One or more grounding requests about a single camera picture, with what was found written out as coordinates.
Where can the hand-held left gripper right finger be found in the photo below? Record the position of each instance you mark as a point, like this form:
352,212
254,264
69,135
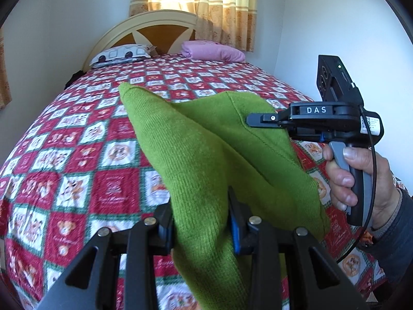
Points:
237,232

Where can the white patterned pillow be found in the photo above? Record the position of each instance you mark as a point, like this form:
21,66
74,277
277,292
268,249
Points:
119,55

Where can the pink pillow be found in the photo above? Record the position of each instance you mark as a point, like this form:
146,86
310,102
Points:
213,51

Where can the cream and brown headboard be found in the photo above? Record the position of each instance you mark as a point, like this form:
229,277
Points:
151,35

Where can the red checkered printed bedspread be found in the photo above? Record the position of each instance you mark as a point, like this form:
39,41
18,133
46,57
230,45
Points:
80,155

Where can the person's right forearm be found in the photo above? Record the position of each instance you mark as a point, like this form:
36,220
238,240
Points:
397,232

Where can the dark cloth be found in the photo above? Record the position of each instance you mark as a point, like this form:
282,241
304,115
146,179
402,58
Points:
72,79

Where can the green knit sweater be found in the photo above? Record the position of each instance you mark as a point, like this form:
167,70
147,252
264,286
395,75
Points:
200,168

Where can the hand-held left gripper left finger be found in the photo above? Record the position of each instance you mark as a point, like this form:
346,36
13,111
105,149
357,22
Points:
166,235

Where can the person's right hand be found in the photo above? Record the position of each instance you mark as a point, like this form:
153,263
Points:
380,180

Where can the yellow and tan window curtain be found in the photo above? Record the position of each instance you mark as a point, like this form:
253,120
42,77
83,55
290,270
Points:
226,16

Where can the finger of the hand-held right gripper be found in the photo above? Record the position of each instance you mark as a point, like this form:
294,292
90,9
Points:
264,119

